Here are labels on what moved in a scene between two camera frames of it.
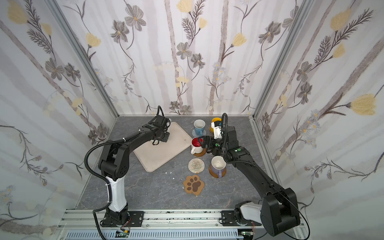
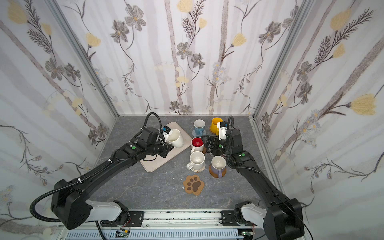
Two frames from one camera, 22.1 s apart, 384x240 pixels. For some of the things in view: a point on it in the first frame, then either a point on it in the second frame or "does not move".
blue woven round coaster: (193, 133) does not move
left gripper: (160, 135) -> (165, 148)
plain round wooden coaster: (214, 174) does not move
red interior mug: (196, 145) does not move
